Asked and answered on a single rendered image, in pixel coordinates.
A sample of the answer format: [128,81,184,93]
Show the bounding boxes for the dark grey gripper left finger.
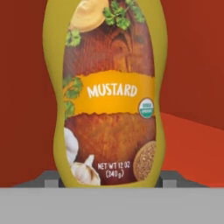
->
[12,170,66,189]

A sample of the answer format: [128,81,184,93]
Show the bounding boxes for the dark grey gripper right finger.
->
[155,170,208,189]

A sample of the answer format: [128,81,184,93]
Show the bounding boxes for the yellow mustard bottle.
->
[42,0,169,189]

